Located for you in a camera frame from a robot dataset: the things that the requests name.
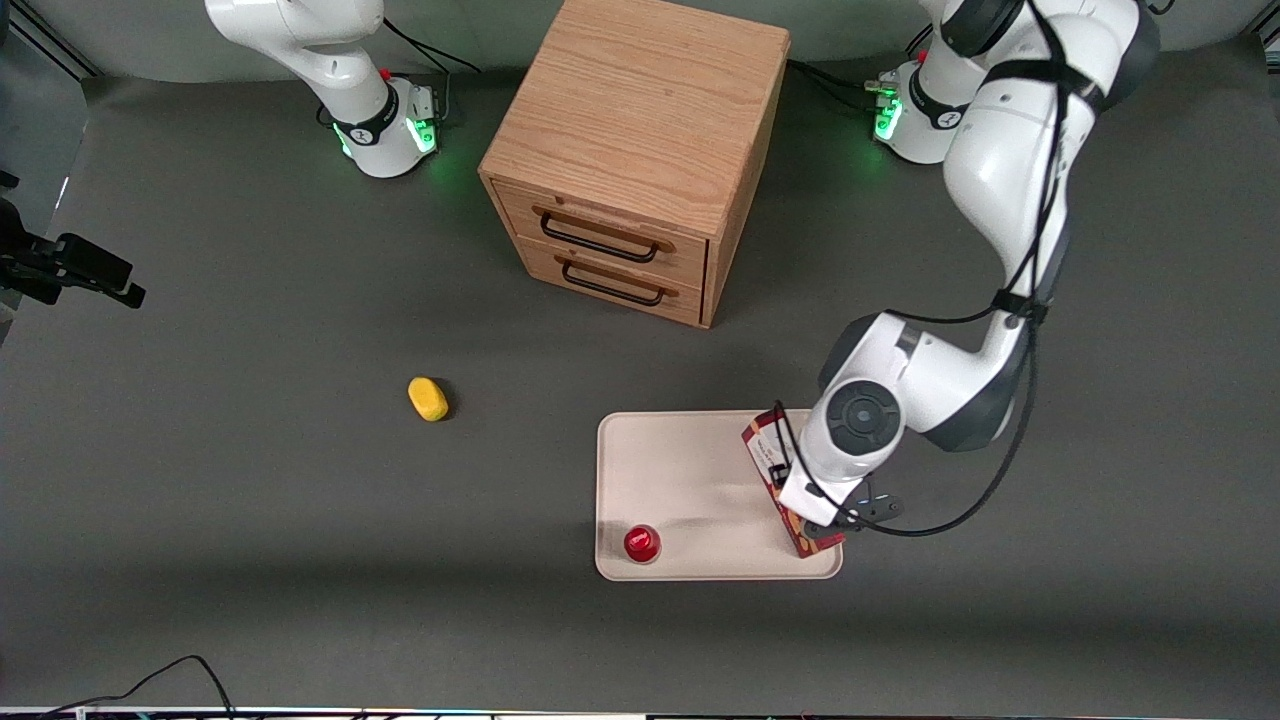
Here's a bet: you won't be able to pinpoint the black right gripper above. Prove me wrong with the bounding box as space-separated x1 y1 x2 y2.
0 170 148 310

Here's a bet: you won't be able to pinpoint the red cookie box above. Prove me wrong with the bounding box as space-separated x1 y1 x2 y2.
741 404 847 560

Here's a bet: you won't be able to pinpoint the beige plastic tray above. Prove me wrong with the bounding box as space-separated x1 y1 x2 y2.
595 409 844 582

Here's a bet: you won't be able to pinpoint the yellow sponge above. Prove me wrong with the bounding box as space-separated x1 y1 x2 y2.
407 376 451 423

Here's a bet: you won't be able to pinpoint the wooden two-drawer cabinet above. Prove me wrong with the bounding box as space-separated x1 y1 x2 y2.
478 0 792 330

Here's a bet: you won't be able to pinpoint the wooden drawer with black handle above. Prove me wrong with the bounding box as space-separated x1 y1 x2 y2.
517 236 705 328
492 180 710 293

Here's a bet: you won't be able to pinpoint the black right base cables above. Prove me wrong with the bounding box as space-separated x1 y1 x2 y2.
316 15 482 129

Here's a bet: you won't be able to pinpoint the black base cables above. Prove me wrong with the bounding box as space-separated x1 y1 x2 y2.
787 30 935 118
316 15 482 129

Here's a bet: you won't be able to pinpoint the black floor cable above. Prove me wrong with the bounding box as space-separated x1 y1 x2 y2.
40 655 237 720

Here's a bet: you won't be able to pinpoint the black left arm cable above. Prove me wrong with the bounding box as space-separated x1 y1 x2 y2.
770 0 1101 541

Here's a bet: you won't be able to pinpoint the black left base cables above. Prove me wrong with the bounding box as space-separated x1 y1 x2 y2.
787 30 935 118

